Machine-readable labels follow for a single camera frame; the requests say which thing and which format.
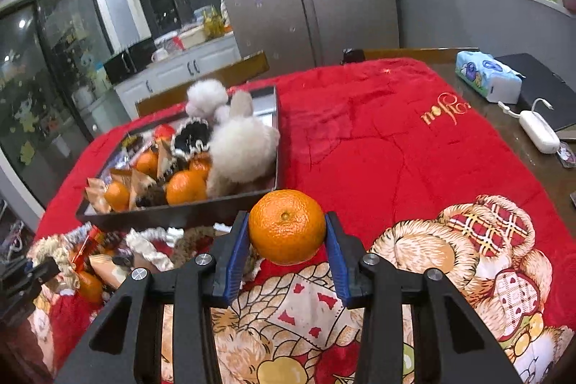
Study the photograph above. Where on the wooden chair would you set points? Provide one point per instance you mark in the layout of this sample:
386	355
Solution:
228	76
427	55

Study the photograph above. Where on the white power adapter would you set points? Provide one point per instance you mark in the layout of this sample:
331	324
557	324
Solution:
535	126

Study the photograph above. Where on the olive white scrunchie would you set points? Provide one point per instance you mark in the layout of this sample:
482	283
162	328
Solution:
169	248

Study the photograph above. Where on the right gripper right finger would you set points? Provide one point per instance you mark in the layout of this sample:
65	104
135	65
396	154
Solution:
451	343

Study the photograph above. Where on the black shallow tray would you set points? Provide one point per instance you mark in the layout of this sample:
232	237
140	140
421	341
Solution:
197	167

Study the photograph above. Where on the white fluffy plush toy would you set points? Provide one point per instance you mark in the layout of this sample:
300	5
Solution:
241	147

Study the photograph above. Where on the mandarin in tray right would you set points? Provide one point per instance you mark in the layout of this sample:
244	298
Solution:
185	187

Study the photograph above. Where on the cream knitted scrunchie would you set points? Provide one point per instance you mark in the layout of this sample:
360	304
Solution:
57	248

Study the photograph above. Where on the black microwave oven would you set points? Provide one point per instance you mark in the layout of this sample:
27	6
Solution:
130	61

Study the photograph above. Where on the black laptop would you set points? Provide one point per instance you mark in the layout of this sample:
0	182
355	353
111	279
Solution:
540	82

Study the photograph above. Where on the orange mandarin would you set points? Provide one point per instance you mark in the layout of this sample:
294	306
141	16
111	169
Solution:
287	227

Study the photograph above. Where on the mandarin in tray left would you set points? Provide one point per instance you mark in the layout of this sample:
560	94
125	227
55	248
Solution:
117	196

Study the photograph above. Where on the white kitchen cabinet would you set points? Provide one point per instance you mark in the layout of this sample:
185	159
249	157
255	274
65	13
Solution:
180	68

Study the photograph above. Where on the blue tissue pack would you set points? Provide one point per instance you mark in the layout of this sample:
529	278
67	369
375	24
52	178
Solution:
490	78

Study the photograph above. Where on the mandarin in tray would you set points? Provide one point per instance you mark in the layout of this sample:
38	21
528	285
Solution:
185	187
117	196

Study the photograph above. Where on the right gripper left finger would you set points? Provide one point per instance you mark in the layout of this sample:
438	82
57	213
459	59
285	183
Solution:
123	344

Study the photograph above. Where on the glass sliding door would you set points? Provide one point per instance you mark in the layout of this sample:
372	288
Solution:
51	55

